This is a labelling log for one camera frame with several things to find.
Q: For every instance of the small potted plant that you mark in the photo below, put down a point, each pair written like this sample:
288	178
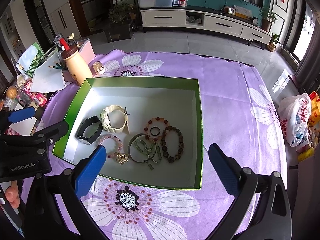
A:
273	43

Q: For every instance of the tall potted plant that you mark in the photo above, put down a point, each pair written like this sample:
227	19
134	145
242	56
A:
267	20

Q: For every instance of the yellow orange packets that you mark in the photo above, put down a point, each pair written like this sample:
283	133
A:
315	110

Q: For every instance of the alarm clock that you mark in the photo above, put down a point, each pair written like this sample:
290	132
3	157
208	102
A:
255	20

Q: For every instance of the white paper sheet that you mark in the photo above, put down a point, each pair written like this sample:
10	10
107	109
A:
47	77

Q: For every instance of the black wrist watch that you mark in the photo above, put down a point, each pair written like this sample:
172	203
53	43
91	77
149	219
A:
82	140

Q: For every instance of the metal bangle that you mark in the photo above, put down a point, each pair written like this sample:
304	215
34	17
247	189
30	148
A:
129	149

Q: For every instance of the bunch of pens and pencils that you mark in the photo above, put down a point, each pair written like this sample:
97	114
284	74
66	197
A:
58	66

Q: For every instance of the green cardboard box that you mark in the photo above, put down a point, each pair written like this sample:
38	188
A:
150	97

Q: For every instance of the small cream case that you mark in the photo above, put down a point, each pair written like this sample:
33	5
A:
98	68

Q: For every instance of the grey chair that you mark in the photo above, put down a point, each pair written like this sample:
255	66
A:
307	192

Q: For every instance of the bushy plant in dark planter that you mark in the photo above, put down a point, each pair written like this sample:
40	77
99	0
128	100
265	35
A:
120	22

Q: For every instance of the yellow box on cabinet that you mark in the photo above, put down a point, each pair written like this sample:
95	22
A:
240	11

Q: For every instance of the round bread bun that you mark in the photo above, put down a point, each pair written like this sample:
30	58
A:
12	92

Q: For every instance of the white plastic bag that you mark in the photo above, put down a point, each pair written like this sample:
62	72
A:
292	120

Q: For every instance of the pink white bin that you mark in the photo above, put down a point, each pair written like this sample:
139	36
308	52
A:
86	51

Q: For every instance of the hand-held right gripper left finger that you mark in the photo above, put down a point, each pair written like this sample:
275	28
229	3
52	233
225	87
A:
90	172

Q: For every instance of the white tv cabinet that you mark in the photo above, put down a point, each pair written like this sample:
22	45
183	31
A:
162	17

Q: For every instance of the person's left hand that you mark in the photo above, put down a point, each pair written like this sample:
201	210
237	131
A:
12	195

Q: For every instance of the remote control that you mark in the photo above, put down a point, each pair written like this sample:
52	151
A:
59	40

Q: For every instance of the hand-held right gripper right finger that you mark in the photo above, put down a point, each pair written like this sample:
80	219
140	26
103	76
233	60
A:
223	172

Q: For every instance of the purple floral cloth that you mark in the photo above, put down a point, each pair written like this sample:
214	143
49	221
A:
225	92

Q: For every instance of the white flat box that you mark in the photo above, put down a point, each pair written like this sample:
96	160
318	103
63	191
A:
25	125

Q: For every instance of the red snack packets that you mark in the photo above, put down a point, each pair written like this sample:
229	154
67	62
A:
37	97

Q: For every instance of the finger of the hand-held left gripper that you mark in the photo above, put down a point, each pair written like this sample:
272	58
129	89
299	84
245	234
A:
50	132
21	115

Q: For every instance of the cream wrist watch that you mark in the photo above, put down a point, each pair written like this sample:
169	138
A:
107	122

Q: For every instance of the gold flower brooch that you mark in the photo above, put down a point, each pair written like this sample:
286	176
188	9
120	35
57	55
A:
121	158

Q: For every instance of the beige bottle with red lid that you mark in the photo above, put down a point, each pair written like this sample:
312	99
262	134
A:
77	67

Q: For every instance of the green white packet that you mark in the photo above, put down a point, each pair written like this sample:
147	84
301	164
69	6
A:
28	57

